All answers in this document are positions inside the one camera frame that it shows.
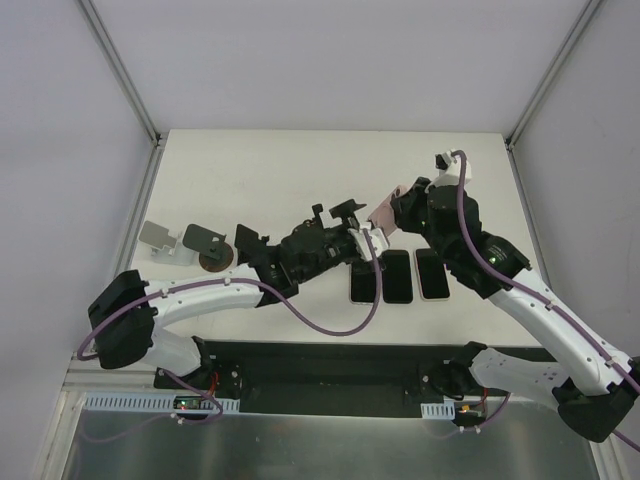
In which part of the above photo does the black square base stand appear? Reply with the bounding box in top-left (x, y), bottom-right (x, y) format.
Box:
top-left (234, 224), bottom-right (273, 267)

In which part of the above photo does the black round clamp stand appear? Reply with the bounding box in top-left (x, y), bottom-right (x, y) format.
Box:
top-left (310, 199), bottom-right (365, 229)

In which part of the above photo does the aluminium frame post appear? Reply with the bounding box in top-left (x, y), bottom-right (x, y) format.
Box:
top-left (74, 0), bottom-right (162, 147)
top-left (505, 0), bottom-right (606, 151)

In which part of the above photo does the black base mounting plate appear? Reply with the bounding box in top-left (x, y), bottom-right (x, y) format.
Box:
top-left (152, 335), bottom-right (556, 417)

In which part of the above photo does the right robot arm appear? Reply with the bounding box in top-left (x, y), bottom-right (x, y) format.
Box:
top-left (390, 177), bottom-right (639, 443)

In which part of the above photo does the left aluminium frame post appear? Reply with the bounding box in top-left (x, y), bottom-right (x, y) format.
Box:
top-left (74, 0), bottom-right (162, 147)

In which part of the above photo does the round brown base stand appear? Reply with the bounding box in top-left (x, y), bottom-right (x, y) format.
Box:
top-left (182, 224), bottom-right (234, 273)

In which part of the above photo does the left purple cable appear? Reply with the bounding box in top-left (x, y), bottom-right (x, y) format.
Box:
top-left (77, 230), bottom-right (385, 444)

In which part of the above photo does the right white cable duct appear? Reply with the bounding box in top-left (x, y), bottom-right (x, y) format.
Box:
top-left (420, 399), bottom-right (456, 421)

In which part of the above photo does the left white cable duct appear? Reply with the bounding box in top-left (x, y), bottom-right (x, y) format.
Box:
top-left (84, 392), bottom-right (219, 414)

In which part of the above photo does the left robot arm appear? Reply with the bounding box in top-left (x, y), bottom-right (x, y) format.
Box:
top-left (77, 218), bottom-right (376, 389)

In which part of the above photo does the white phone stand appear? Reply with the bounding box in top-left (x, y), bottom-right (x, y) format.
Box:
top-left (138, 220), bottom-right (196, 266)

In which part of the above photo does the pink phone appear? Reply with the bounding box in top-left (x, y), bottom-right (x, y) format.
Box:
top-left (367, 185), bottom-right (408, 237)
top-left (415, 248), bottom-right (450, 301)

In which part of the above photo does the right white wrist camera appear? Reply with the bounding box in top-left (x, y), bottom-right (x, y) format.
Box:
top-left (431, 150), bottom-right (472, 187)

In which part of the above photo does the left side aluminium rail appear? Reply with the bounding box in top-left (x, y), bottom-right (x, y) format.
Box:
top-left (91, 141), bottom-right (164, 301)

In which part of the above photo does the black phone white case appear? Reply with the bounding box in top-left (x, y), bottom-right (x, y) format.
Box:
top-left (349, 262), bottom-right (377, 304)

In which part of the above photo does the right aluminium frame post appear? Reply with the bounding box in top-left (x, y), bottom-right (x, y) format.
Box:
top-left (505, 0), bottom-right (606, 151)

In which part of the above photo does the white cable duct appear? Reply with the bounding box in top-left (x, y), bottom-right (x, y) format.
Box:
top-left (420, 399), bottom-right (456, 421)
top-left (84, 392), bottom-right (219, 414)

